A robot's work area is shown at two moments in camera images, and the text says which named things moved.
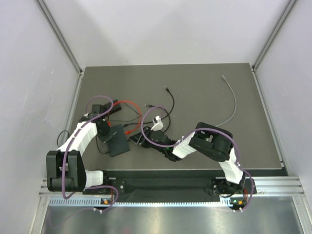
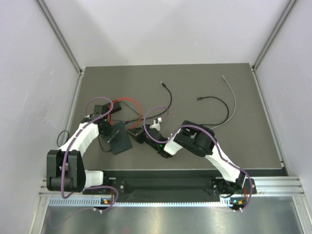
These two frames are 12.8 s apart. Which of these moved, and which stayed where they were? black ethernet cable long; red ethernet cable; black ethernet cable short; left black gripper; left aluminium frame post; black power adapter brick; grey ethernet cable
Moved: black ethernet cable long; red ethernet cable; black ethernet cable short
Stayed: grey ethernet cable; left aluminium frame post; left black gripper; black power adapter brick
